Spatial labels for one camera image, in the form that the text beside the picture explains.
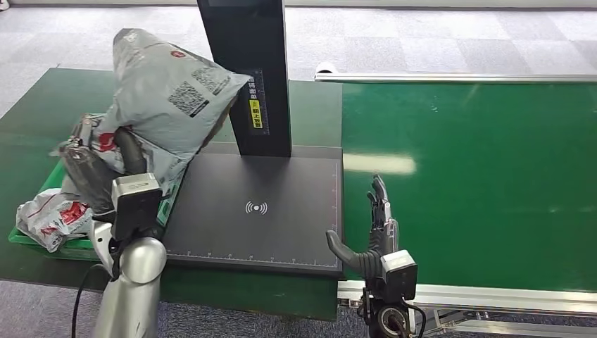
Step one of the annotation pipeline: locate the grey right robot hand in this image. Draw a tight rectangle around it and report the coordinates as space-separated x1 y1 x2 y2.
325 175 401 275

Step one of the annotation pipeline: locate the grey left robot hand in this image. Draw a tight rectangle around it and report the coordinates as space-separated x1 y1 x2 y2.
58 114 150 218

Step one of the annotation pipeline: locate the grey courier package red print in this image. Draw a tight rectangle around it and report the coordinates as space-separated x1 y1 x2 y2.
50 27 253 197

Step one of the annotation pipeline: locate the crumpled white courier package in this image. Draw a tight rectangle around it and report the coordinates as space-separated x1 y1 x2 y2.
16 187 95 254

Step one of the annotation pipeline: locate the green plastic delivery box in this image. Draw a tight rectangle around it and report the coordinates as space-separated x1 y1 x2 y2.
8 158 187 262

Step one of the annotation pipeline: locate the green conveyor belt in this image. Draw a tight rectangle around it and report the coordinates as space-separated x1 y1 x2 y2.
341 81 597 293

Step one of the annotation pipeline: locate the black inbound scanner machine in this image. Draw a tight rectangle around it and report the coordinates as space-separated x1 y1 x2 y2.
161 0 345 277

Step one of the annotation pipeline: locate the green table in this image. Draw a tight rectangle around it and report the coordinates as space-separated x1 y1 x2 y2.
0 67 344 323

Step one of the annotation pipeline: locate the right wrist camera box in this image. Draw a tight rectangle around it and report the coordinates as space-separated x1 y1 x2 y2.
379 249 419 302

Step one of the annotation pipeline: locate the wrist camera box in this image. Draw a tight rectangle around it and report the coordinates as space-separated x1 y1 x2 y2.
111 173 163 242
379 249 419 302

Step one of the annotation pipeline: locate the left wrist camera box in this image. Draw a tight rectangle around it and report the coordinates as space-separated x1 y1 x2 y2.
111 173 163 242

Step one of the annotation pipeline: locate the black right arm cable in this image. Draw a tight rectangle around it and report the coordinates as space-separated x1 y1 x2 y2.
401 301 427 338

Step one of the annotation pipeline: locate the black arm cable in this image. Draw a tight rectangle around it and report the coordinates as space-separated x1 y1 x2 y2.
401 301 427 338
70 263 113 338

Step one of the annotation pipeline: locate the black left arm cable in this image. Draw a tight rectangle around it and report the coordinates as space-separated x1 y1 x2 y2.
70 263 113 338

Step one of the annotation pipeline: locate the silver conveyor frame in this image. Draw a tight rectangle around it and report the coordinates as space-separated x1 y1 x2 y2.
315 61 597 338

